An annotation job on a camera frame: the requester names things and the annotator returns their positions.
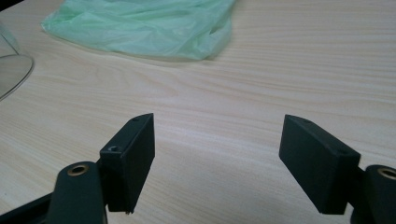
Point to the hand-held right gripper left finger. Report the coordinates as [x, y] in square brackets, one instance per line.
[130, 161]

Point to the green plastic bag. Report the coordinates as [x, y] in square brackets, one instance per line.
[140, 28]

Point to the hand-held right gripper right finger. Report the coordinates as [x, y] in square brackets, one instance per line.
[317, 165]

